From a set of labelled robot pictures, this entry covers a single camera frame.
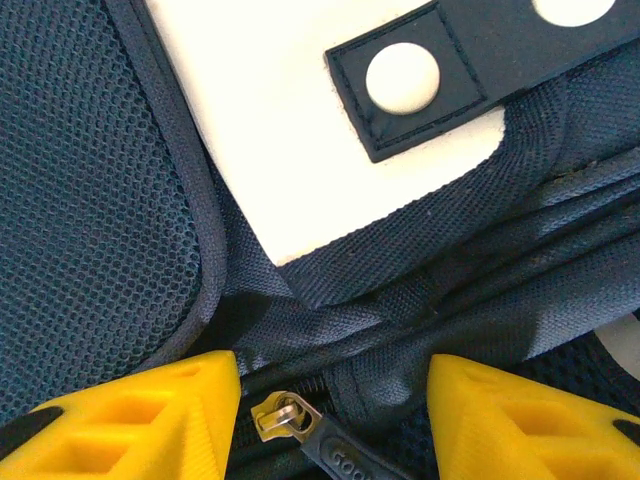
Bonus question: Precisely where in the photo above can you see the navy blue student backpack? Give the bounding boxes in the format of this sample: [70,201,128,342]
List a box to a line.
[0,0,640,480]

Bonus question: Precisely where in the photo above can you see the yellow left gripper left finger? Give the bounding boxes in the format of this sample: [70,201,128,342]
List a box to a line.
[0,349,242,480]

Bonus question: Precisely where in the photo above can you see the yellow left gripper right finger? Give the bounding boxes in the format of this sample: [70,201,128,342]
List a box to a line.
[427,353,640,480]

